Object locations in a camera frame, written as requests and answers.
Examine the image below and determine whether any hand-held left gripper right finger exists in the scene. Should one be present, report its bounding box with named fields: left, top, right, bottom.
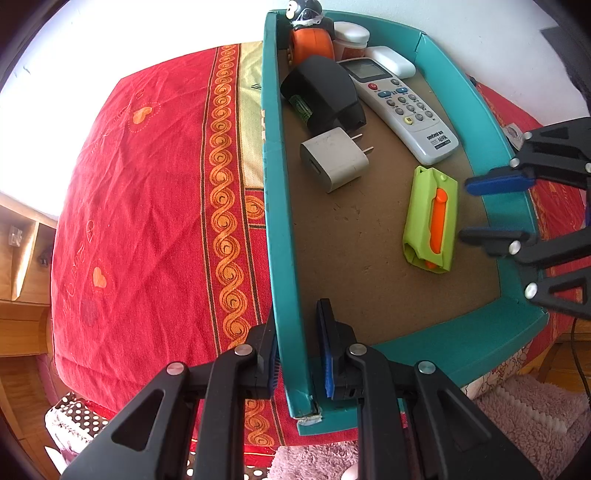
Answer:
left=315, top=298, right=543, bottom=480

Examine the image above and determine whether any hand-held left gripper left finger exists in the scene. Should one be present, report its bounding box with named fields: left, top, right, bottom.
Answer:
left=60, top=318, right=280, bottom=480

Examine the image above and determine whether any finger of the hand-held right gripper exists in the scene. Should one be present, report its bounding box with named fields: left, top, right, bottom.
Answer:
left=464, top=116, right=591, bottom=197
left=458, top=226, right=591, bottom=319

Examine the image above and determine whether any green utility knife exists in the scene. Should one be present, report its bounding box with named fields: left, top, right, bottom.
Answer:
left=403, top=166, right=459, bottom=275

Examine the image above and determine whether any white remote control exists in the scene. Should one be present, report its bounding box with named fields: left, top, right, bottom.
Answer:
left=338, top=58, right=460, bottom=166

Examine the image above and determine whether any teal cardboard box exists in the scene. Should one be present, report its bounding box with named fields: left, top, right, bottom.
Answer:
left=262, top=9, right=550, bottom=437

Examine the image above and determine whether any white plug adapter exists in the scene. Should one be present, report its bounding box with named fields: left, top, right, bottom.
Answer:
left=300, top=127, right=375, bottom=193

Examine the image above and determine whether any white earbud case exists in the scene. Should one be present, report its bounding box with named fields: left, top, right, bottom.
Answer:
left=365, top=46, right=417, bottom=78

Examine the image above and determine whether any white jar with orange label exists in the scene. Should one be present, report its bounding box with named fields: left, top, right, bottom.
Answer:
left=333, top=21, right=371, bottom=61

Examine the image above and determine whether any dark grey object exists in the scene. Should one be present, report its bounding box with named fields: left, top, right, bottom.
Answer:
left=540, top=25, right=591, bottom=116

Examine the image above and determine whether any pink fluffy rug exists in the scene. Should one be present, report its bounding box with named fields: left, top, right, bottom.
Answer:
left=268, top=374, right=591, bottom=480

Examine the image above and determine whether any black battery charger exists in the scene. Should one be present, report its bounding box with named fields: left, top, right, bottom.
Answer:
left=280, top=55, right=367, bottom=137

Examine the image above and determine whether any brown polka dot cloth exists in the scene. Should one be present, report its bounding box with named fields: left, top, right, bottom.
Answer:
left=45, top=392, right=273, bottom=480

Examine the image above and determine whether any red patterned blanket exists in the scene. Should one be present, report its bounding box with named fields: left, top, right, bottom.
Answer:
left=48, top=41, right=591, bottom=462

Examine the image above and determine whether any orange penguin toy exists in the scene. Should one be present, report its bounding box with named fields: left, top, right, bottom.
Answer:
left=283, top=0, right=337, bottom=65

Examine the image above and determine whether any wooden cabinet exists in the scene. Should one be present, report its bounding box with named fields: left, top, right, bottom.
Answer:
left=0, top=191, right=58, bottom=358

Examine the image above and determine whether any black cable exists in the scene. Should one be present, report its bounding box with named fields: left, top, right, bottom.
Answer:
left=570, top=318, right=591, bottom=398

